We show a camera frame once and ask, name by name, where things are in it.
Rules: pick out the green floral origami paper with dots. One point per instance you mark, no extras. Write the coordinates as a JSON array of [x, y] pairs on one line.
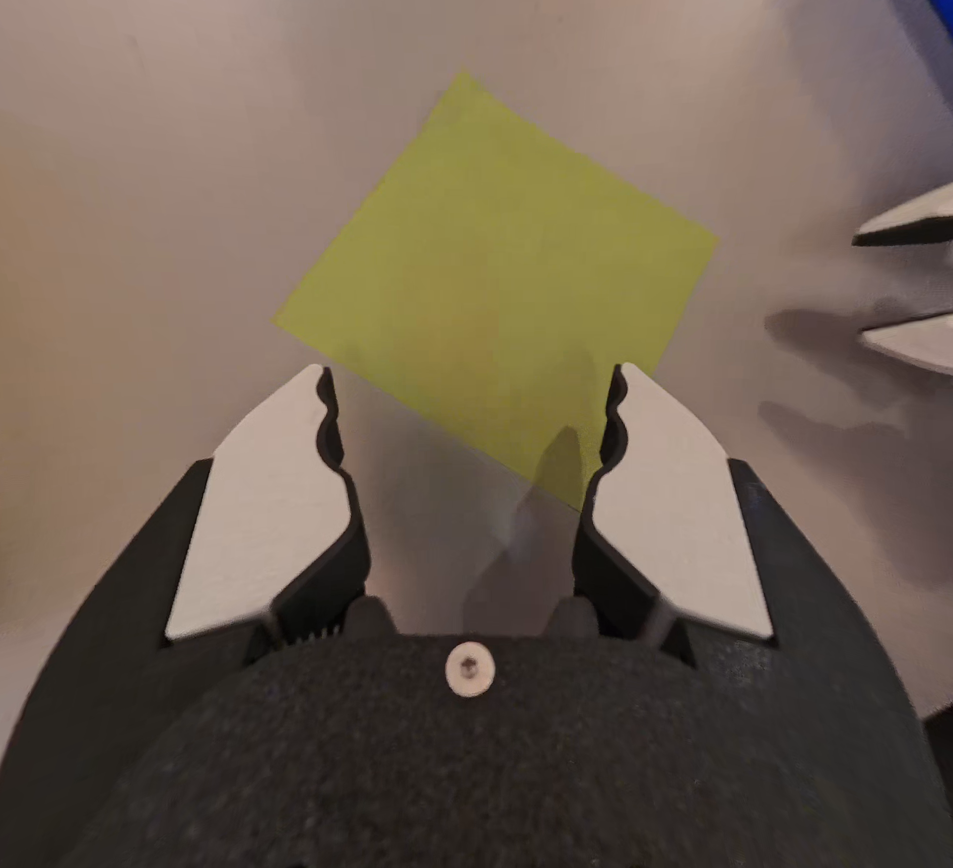
[[506, 272]]

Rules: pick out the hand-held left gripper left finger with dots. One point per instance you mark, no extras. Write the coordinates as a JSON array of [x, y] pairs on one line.
[[268, 511]]

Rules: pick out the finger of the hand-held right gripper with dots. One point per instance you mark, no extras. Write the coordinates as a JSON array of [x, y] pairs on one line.
[[923, 343], [923, 217]]

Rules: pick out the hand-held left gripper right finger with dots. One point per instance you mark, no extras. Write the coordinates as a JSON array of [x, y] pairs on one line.
[[670, 518]]

